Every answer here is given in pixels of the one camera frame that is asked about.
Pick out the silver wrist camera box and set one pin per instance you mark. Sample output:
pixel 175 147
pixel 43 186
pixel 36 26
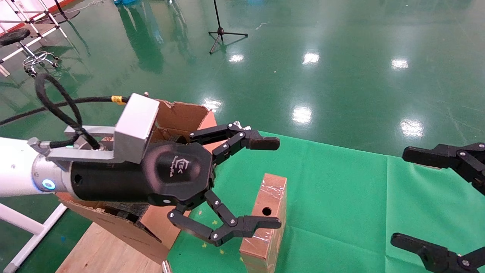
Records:
pixel 136 121

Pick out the white tube rack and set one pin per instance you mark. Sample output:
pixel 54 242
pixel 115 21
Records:
pixel 45 34

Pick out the large open cardboard carton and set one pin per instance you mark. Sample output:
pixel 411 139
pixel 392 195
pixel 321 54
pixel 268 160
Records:
pixel 125 233

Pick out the silver metal binder clip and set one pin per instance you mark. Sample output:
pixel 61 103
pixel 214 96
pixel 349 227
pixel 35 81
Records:
pixel 237 123

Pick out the black foam insert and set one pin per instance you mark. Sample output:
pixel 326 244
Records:
pixel 178 139
pixel 125 212

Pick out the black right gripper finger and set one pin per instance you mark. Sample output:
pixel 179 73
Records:
pixel 443 155
pixel 435 256

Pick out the small taped cardboard box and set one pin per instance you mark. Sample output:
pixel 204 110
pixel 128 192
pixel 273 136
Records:
pixel 261 246

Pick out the blue shoe cover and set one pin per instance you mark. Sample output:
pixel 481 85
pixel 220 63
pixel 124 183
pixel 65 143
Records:
pixel 123 2

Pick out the black stool with chrome base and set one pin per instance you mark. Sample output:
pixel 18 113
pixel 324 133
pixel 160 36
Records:
pixel 13 36

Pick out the white metal frame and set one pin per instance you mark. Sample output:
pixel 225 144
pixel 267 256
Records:
pixel 19 221

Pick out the green table cloth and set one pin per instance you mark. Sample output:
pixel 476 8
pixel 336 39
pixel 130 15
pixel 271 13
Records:
pixel 341 208

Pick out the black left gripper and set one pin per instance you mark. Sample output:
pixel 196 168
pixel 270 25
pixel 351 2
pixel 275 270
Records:
pixel 170 172

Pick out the black round base stand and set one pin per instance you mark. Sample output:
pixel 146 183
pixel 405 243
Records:
pixel 70 15

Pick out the black tripod stand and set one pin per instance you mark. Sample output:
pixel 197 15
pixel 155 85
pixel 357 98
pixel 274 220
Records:
pixel 221 32

